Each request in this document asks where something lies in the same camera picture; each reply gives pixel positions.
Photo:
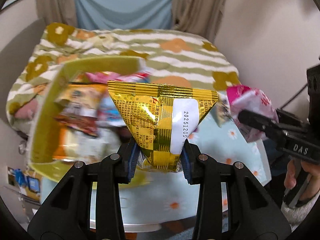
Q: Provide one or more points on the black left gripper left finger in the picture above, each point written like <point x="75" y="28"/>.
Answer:
<point x="85" y="204"/>

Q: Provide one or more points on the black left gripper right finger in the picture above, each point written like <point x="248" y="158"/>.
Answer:
<point x="232" y="203"/>

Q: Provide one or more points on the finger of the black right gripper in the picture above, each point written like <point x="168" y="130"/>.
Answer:
<point x="254" y="126"/>
<point x="289" y="121"/>

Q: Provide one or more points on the pink marshmallow candy bag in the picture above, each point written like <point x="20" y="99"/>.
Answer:
<point x="241" y="98"/>

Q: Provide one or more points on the gold yellow snack bag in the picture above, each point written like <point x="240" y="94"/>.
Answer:
<point x="160" y="118"/>

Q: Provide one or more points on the right hand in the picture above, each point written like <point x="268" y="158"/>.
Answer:
<point x="313" y="186"/>

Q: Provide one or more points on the white fuzzy right sleeve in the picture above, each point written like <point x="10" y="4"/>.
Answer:
<point x="296" y="215"/>

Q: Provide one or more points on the white yellow chips bag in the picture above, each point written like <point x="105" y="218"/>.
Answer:
<point x="223" y="112"/>

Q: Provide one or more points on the yellow green cardboard box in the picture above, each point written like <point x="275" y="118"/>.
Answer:
<point x="44" y="133"/>

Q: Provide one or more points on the light blue daisy tablecloth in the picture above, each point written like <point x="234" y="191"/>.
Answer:
<point x="153" y="198"/>

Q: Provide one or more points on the TAP brown white snack bag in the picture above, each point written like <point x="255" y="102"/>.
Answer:
<point x="80" y="118"/>

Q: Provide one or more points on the blue white red snack bag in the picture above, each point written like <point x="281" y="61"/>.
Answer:
<point x="108" y="115"/>

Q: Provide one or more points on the purple orange snack bag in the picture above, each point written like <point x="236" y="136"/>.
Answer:
<point x="81" y="100"/>

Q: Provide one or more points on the green striped floral blanket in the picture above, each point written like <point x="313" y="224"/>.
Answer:
<point x="166" y="52"/>

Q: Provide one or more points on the beige right curtain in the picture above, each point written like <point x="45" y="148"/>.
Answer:
<point x="200" y="17"/>

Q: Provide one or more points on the beige curtain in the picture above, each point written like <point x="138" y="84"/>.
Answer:
<point x="200" y="17"/>
<point x="57" y="11"/>

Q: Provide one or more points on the grey headboard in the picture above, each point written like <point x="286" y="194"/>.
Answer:
<point x="15" y="56"/>

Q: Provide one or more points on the blue hanging cloth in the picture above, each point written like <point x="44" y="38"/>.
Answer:
<point x="123" y="14"/>

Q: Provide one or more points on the beige left curtain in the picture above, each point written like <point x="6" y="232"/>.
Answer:
<point x="57" y="11"/>

